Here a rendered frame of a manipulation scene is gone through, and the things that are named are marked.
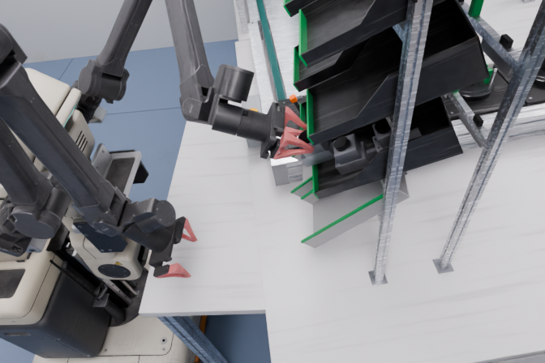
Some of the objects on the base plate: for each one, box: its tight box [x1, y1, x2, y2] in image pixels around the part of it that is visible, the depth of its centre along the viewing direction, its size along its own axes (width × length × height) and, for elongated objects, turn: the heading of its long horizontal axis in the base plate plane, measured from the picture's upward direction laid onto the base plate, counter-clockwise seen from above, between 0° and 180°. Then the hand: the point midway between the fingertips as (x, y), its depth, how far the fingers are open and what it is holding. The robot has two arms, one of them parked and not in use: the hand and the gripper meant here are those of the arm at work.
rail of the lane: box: [247, 21, 290, 186], centre depth 149 cm, size 6×89×11 cm, turn 14°
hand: (309, 140), depth 77 cm, fingers closed on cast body, 4 cm apart
